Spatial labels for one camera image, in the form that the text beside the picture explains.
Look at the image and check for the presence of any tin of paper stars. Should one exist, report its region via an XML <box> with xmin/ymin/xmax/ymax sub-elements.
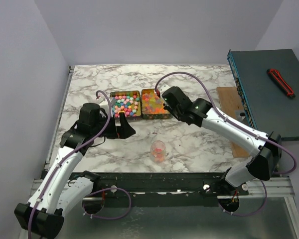
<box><xmin>110</xmin><ymin>91</ymin><xmax>142</xmax><ymax>121</ymax></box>

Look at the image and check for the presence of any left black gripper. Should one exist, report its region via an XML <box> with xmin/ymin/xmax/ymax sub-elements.
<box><xmin>92</xmin><ymin>112</ymin><xmax>136</xmax><ymax>139</ymax></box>

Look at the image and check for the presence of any tin of gummy candies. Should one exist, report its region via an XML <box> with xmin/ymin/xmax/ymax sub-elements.
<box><xmin>141</xmin><ymin>89</ymin><xmax>173</xmax><ymax>120</ymax></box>

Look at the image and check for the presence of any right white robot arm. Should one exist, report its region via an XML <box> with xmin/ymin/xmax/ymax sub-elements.
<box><xmin>159</xmin><ymin>85</ymin><xmax>281</xmax><ymax>195</ymax></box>

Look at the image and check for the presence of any red black utility knife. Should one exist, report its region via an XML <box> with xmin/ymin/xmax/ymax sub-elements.
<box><xmin>267</xmin><ymin>68</ymin><xmax>296</xmax><ymax>99</ymax></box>

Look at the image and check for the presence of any dark grey metal box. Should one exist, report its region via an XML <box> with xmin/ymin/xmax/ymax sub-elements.
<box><xmin>227</xmin><ymin>49</ymin><xmax>299</xmax><ymax>141</ymax></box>

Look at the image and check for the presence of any black mounting rail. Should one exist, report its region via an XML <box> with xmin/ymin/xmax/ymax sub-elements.
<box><xmin>39</xmin><ymin>171</ymin><xmax>250</xmax><ymax>207</ymax></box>

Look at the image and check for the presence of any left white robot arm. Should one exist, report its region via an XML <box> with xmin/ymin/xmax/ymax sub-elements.
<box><xmin>14</xmin><ymin>103</ymin><xmax>136</xmax><ymax>239</ymax></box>

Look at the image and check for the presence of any small metal bracket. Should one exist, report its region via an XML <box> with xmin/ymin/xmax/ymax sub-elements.
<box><xmin>235</xmin><ymin>110</ymin><xmax>249</xmax><ymax>125</ymax></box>

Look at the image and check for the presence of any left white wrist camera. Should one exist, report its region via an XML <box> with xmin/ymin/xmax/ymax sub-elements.
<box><xmin>99</xmin><ymin>97</ymin><xmax>116</xmax><ymax>113</ymax></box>

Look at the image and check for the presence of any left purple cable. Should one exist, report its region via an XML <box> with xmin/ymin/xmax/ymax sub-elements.
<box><xmin>27</xmin><ymin>91</ymin><xmax>132</xmax><ymax>239</ymax></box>

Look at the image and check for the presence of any wooden board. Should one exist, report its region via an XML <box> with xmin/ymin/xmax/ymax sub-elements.
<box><xmin>216</xmin><ymin>87</ymin><xmax>249</xmax><ymax>158</ymax></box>

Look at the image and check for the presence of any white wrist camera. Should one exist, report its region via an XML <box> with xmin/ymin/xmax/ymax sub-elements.
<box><xmin>158</xmin><ymin>84</ymin><xmax>170</xmax><ymax>95</ymax></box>
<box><xmin>99</xmin><ymin>97</ymin><xmax>116</xmax><ymax>113</ymax></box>

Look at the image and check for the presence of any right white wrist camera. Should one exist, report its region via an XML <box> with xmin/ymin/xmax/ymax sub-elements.
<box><xmin>158</xmin><ymin>84</ymin><xmax>170</xmax><ymax>95</ymax></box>

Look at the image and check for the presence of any clear glass jar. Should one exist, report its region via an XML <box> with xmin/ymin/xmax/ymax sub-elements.
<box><xmin>150</xmin><ymin>140</ymin><xmax>166</xmax><ymax>163</ymax></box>

